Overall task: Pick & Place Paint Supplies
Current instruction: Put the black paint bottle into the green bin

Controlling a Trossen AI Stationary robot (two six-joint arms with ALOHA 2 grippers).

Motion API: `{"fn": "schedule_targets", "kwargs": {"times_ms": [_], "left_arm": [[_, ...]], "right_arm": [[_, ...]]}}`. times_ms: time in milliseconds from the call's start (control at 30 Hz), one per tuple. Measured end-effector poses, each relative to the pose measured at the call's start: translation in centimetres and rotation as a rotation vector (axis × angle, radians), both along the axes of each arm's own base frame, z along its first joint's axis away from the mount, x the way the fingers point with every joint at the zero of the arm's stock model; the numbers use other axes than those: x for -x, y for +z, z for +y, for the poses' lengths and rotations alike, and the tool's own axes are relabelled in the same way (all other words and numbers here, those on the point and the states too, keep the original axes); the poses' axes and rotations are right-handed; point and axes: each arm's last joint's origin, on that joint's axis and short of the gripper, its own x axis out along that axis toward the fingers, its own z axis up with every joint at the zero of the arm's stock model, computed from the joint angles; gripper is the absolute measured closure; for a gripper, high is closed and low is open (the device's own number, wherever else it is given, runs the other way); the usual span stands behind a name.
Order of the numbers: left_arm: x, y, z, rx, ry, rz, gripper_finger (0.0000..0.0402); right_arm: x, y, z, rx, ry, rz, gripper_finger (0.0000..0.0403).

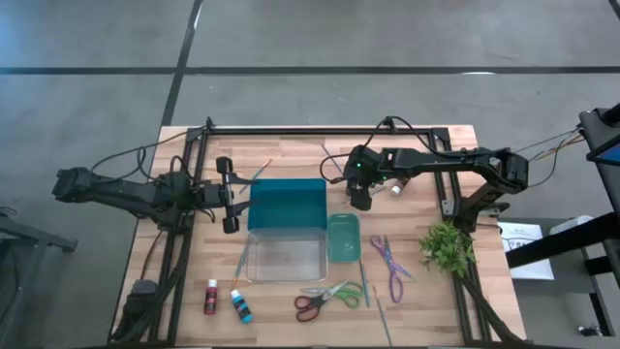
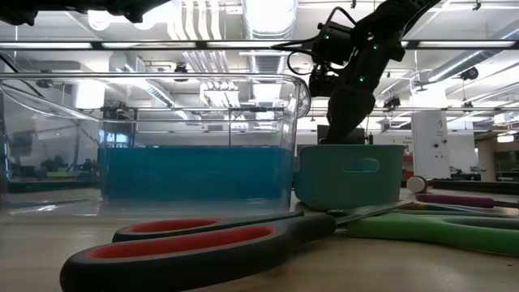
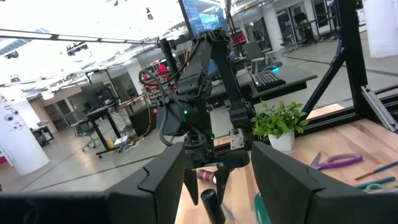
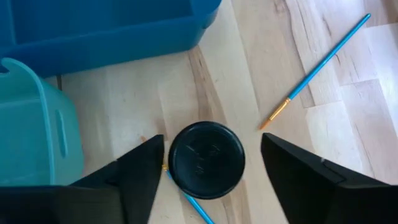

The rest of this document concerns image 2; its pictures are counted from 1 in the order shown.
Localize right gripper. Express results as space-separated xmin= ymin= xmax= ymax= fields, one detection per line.
xmin=325 ymin=18 xmax=406 ymax=145

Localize purple scissors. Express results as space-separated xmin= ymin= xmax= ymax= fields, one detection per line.
xmin=414 ymin=192 xmax=519 ymax=210

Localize green scissors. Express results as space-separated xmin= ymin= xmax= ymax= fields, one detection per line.
xmin=346 ymin=213 xmax=519 ymax=258

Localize small teal basket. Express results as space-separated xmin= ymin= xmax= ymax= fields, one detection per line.
xmin=292 ymin=144 xmax=407 ymax=213

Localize white pillar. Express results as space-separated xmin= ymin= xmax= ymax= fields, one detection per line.
xmin=410 ymin=109 xmax=452 ymax=180

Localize teal rectangular tray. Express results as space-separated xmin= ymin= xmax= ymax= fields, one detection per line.
xmin=97 ymin=146 xmax=294 ymax=203

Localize black overhead beam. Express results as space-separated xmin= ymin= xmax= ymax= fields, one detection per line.
xmin=0 ymin=38 xmax=519 ymax=51

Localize red and black scissors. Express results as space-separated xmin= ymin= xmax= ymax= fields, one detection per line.
xmin=59 ymin=200 xmax=415 ymax=292

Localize clear plastic bin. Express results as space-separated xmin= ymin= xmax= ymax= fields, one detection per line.
xmin=0 ymin=71 xmax=312 ymax=216

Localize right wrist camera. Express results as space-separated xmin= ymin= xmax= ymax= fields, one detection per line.
xmin=308 ymin=19 xmax=354 ymax=98

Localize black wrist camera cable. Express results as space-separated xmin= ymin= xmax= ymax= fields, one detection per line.
xmin=270 ymin=6 xmax=358 ymax=77

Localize ribbed ceiling duct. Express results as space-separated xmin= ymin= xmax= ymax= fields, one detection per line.
xmin=242 ymin=0 xmax=299 ymax=74

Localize black aluminium frame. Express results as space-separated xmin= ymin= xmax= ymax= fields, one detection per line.
xmin=0 ymin=178 xmax=519 ymax=196

